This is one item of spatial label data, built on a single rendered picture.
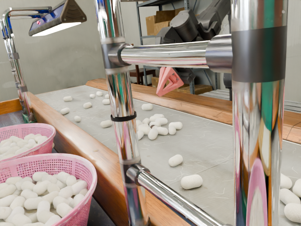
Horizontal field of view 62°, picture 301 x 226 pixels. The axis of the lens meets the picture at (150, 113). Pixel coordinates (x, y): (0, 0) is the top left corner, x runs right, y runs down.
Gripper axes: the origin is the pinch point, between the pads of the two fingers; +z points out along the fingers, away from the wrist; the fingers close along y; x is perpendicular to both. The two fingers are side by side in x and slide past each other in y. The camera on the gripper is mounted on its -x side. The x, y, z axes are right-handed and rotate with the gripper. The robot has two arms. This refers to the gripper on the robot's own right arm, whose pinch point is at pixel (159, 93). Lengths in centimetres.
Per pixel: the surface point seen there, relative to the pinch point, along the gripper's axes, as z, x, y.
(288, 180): 9.5, 1.2, 39.5
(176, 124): 5.7, 4.2, 8.7
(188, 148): 10.6, 2.4, 18.6
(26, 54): -31, 8, -437
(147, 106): 1.6, 7.0, -12.6
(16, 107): 31, -8, -92
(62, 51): -77, 48, -435
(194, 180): 16.8, -4.5, 30.2
